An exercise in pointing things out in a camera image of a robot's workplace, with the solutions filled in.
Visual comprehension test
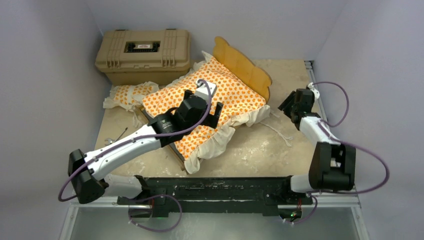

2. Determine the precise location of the orange patterned white blanket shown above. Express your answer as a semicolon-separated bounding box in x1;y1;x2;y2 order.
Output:
134;53;292;177

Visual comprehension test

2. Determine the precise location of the wooden pet bed frame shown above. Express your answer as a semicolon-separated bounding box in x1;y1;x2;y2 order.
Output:
142;36;272;174

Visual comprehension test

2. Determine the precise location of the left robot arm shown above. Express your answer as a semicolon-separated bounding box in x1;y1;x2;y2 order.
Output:
66;90;224;204

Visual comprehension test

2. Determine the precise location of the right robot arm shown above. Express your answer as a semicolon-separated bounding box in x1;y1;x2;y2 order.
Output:
278;88;356;204

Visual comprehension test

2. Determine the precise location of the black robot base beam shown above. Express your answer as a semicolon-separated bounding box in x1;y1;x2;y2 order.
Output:
117;175;313;218

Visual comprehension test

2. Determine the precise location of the tan plastic tool case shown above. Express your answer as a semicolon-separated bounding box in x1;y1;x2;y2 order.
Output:
95;28;191;86

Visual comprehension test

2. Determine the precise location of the yellow black screwdriver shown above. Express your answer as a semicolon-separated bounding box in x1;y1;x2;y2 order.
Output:
115;127;128;141

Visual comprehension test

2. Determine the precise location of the small orange patterned pillow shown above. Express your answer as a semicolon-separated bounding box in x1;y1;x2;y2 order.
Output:
102;81;160;111

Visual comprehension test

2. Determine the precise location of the silver open-end wrench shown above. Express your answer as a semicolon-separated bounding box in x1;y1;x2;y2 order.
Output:
104;138;115;146

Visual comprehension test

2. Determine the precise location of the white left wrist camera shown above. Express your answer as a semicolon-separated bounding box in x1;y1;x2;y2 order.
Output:
194;79;217;102

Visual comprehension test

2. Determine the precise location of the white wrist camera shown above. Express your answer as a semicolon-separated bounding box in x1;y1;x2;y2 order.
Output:
306;82;320;100
194;79;217;102

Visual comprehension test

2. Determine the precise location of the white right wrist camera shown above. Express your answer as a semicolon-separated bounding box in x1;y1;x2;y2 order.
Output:
306;82;320;100

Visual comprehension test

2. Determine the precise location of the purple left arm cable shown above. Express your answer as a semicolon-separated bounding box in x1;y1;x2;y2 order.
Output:
57;79;213;233

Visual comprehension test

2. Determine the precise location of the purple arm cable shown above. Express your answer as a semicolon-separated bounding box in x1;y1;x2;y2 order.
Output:
283;81;391;225
57;79;213;233

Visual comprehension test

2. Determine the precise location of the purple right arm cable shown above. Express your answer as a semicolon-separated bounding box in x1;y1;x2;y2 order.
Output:
283;81;391;225

